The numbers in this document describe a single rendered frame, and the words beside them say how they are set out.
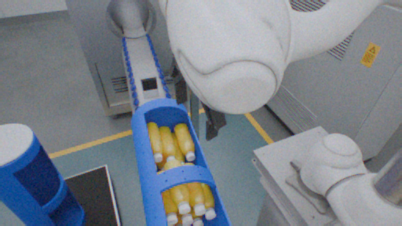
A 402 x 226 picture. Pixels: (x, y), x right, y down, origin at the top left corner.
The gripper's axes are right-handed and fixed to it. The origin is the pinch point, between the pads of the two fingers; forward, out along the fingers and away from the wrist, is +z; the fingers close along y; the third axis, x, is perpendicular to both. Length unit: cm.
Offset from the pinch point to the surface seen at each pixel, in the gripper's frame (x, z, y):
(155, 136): -1, 48, -33
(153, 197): -15.6, 38.2, -4.3
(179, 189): -6.7, 38.7, -1.9
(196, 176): 0.5, 36.5, -1.8
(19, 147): -55, 58, -71
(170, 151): 1, 52, -25
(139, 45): 38, 84, -147
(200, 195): -0.7, 43.8, 2.5
